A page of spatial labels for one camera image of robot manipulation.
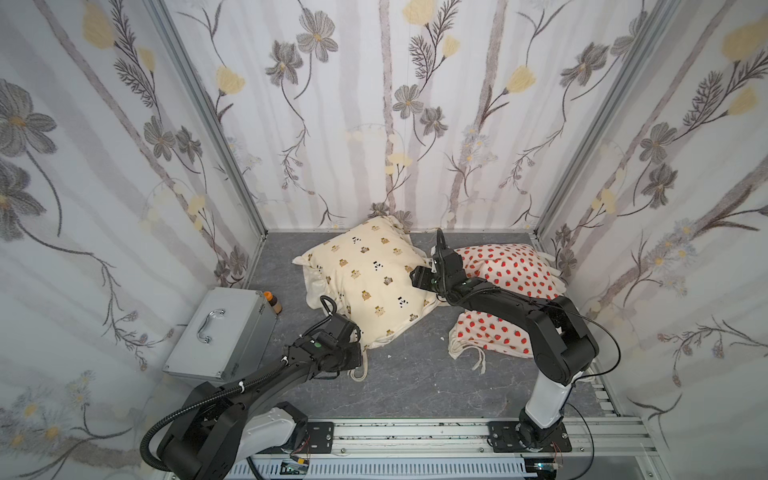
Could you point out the aluminium mounting rail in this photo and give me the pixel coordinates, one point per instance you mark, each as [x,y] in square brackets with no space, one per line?
[458,448]

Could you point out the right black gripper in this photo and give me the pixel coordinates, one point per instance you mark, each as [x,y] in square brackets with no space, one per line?
[442,264]

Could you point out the orange capped small bottle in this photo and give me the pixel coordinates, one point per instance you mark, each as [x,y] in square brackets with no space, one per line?
[273,302]

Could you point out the silver metal case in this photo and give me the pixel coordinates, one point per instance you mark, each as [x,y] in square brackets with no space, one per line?
[225,339]

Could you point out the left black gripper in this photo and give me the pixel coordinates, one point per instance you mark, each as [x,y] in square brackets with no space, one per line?
[349,346]

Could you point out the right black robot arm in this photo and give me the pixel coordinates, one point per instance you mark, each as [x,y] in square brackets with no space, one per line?
[561,343]

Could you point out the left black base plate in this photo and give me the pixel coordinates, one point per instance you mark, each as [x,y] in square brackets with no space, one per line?
[311,438]

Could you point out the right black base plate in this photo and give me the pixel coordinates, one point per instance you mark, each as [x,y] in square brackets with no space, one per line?
[510,435]

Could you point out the cream bear print pillow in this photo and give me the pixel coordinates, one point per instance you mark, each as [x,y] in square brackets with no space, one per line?
[366,271]

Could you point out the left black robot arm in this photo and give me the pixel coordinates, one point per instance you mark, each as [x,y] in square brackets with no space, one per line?
[201,439]

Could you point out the small green circuit board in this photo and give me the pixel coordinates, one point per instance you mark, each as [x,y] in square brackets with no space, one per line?
[294,467]

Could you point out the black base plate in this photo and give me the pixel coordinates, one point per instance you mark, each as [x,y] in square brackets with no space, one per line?
[510,435]
[311,438]

